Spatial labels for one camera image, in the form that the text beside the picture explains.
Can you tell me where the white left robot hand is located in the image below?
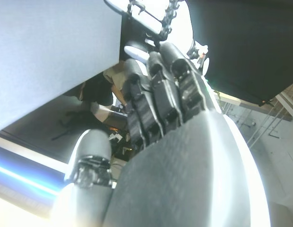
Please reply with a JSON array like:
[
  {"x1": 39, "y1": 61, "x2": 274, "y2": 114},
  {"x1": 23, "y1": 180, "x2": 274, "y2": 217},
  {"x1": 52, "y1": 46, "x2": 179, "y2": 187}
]
[{"x1": 51, "y1": 42, "x2": 274, "y2": 227}]

